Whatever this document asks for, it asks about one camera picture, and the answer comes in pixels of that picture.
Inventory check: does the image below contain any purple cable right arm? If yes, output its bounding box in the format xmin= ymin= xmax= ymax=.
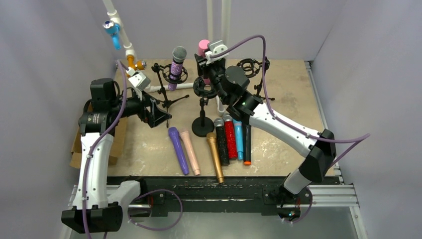
xmin=211 ymin=35 xmax=371 ymax=225

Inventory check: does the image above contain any orange toy microphone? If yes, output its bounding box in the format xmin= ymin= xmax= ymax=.
xmin=126 ymin=55 xmax=147 ymax=71

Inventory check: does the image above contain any white PVC pipe frame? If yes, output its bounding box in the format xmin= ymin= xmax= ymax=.
xmin=103 ymin=0 xmax=225 ymax=116

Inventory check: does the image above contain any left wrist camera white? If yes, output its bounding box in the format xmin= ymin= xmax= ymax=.
xmin=126 ymin=67 xmax=151 ymax=101

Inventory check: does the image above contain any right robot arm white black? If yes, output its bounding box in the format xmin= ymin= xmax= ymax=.
xmin=195 ymin=54 xmax=336 ymax=195

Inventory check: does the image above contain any red glitter microphone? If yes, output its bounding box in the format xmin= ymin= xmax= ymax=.
xmin=222 ymin=113 xmax=238 ymax=160

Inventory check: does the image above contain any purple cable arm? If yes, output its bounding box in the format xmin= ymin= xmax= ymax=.
xmin=81 ymin=59 xmax=183 ymax=239
xmin=211 ymin=35 xmax=371 ymax=225

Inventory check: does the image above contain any black table edge rail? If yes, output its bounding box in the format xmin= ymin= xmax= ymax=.
xmin=107 ymin=176 xmax=311 ymax=217

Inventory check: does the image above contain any glitter purple microphone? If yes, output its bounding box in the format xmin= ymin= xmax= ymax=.
xmin=168 ymin=46 xmax=187 ymax=91

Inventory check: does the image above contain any black round-base mic stand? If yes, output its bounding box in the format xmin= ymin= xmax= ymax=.
xmin=191 ymin=77 xmax=217 ymax=137

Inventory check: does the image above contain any black glitter microphone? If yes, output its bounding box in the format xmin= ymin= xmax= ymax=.
xmin=213 ymin=118 xmax=230 ymax=166

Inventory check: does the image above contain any gold microphone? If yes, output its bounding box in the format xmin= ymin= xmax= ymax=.
xmin=206 ymin=132 xmax=224 ymax=184

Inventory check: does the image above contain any black microphone orange end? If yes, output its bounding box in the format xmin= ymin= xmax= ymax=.
xmin=243 ymin=124 xmax=252 ymax=166

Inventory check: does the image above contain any hot pink microphone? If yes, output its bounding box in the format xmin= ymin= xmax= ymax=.
xmin=197 ymin=39 xmax=211 ymax=85

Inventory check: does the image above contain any light blue microphone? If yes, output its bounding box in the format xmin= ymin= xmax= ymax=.
xmin=232 ymin=119 xmax=244 ymax=161

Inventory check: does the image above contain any black tripod mic stand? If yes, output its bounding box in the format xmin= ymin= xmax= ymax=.
xmin=151 ymin=63 xmax=190 ymax=113
xmin=236 ymin=57 xmax=270 ymax=99

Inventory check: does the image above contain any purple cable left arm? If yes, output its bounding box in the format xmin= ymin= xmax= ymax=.
xmin=81 ymin=59 xmax=183 ymax=239

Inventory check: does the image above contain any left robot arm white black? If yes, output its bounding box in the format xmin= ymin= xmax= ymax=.
xmin=61 ymin=78 xmax=172 ymax=236

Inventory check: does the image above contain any brown cardboard box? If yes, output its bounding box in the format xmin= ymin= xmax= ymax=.
xmin=69 ymin=118 xmax=128 ymax=169

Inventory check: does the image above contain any aluminium frame rail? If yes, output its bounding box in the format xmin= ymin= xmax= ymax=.
xmin=62 ymin=176 xmax=367 ymax=239

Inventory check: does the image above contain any blue toy microphone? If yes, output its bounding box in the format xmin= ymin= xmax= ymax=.
xmin=103 ymin=20 xmax=121 ymax=50

